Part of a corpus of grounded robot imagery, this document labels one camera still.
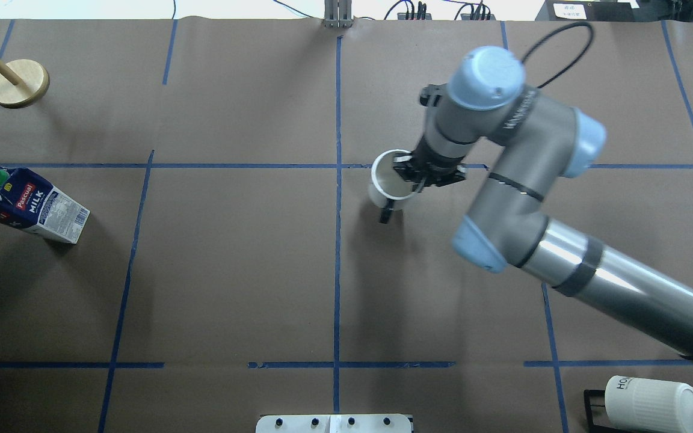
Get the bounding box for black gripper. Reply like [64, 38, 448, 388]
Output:
[392, 135, 467, 188]

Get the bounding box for white smiley mug black handle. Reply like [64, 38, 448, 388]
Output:
[368, 150, 420, 224]

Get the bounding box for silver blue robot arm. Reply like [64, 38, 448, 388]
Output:
[392, 46, 693, 363]

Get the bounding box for blue white milk carton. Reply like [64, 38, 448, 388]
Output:
[0, 166, 90, 244]

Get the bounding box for orange black connector far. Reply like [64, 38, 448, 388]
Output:
[384, 1, 432, 21]

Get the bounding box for orange black connector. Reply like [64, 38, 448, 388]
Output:
[454, 2, 495, 21]
[384, 1, 432, 21]

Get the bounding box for orange black connector near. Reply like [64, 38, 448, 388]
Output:
[454, 2, 495, 21]

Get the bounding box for black box white label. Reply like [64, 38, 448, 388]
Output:
[534, 1, 635, 22]

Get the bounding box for wooden stand with round base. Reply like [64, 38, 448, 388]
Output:
[0, 58, 51, 109]

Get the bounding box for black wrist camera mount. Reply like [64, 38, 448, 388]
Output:
[419, 83, 446, 108]

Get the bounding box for aluminium frame post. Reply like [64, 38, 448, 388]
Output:
[322, 0, 354, 28]

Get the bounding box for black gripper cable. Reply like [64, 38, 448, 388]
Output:
[521, 22, 595, 90]

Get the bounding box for black wire mug rack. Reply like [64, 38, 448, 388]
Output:
[583, 389, 610, 432]

